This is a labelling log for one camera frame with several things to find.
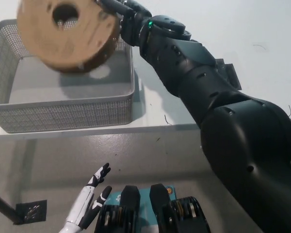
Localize black and white right hand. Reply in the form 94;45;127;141
96;0;152;47

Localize white and black left hand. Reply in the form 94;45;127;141
65;162;113;229

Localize brown cardboard filament spool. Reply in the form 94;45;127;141
16;0;123;73

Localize black torso block silver ribs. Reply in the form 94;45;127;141
149;183;210;233
94;185;141;233

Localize black floor foot plate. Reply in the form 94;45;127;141
16;200;48;224

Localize black stand leg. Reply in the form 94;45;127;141
0;189;19;223

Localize grey perforated plastic basket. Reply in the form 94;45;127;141
0;18;144;133

